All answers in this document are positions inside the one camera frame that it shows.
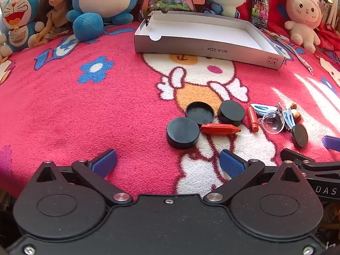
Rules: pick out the white cardboard box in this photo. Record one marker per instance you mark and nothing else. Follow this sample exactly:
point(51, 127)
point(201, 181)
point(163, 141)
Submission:
point(202, 29)

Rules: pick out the black round cap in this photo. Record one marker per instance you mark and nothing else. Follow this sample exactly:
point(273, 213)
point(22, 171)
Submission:
point(182, 132)
point(299, 136)
point(199, 112)
point(231, 111)

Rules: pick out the pink rabbit plush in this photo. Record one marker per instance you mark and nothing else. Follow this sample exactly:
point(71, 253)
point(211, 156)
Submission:
point(302, 8)

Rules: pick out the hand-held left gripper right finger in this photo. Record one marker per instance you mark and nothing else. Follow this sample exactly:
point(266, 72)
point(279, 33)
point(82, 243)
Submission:
point(232, 163)

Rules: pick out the small wooden mushroom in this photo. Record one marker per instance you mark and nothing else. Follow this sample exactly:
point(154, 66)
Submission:
point(296, 114)
point(292, 105)

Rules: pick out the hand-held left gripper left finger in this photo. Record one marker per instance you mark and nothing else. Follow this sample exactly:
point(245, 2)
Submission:
point(105, 162)

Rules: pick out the blue robot cat plush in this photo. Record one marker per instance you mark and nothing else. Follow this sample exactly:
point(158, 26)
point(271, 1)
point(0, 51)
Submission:
point(18, 13)

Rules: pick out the brown haired doll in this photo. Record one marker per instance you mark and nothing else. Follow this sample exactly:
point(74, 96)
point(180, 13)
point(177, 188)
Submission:
point(57, 1)

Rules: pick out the white curved stand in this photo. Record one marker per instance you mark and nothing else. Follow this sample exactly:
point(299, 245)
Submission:
point(332, 10)

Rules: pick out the pink printed blanket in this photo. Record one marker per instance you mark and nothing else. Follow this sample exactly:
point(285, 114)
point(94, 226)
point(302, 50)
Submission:
point(79, 111)

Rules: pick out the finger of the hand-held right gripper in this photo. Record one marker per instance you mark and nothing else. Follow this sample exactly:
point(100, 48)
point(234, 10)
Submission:
point(331, 142)
point(318, 165)

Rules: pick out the clear plastic half sphere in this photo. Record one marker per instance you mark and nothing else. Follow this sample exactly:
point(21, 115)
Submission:
point(273, 123)

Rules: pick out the light blue hair clip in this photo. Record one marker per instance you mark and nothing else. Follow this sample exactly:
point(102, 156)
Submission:
point(261, 108)
point(288, 117)

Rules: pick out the black smartphone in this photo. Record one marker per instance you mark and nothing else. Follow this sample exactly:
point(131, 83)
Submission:
point(259, 10)

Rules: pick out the round blue mouse plush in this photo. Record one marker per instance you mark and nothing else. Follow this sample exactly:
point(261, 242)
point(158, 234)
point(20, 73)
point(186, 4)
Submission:
point(103, 0)

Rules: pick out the red plastic peg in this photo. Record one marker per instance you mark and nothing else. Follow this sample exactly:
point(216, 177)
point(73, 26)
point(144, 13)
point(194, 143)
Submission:
point(219, 129)
point(253, 117)

